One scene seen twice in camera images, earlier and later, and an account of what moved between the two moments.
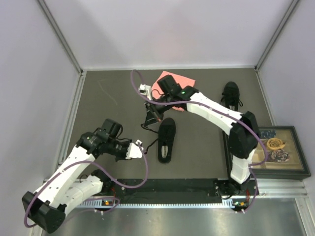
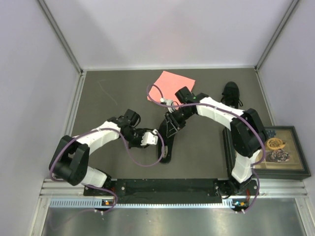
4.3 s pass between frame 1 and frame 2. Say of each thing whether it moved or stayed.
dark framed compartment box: stayed
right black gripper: moved
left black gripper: moved
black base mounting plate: stayed
